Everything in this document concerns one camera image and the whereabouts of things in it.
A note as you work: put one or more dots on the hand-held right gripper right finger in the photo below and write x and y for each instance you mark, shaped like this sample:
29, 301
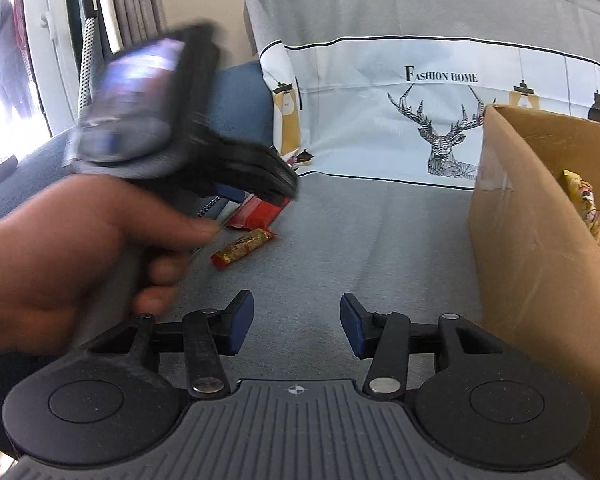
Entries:
352, 325

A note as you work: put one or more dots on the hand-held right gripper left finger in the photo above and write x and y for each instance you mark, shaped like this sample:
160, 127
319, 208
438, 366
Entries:
243, 322

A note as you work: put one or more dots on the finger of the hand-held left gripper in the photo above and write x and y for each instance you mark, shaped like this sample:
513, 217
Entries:
265, 160
260, 190

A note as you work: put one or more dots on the red snack packet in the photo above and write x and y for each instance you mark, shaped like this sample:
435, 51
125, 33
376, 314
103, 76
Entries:
255, 215

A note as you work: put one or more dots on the cardboard box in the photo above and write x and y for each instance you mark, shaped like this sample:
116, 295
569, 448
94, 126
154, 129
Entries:
530, 260

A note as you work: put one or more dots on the yellow snack packet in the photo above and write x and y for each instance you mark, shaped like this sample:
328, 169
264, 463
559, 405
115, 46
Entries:
582, 195

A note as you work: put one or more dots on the person's left hand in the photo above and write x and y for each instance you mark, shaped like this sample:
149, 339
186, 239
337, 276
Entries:
65, 260

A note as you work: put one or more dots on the small red black wrapper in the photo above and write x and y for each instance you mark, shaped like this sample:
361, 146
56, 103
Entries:
301, 158

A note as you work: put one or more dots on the red gold candy bar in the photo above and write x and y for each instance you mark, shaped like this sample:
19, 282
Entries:
242, 247

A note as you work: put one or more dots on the grey curtain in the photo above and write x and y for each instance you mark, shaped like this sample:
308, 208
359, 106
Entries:
130, 0

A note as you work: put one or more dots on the grey printed sofa cover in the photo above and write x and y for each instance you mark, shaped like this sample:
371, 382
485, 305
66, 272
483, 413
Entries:
380, 110

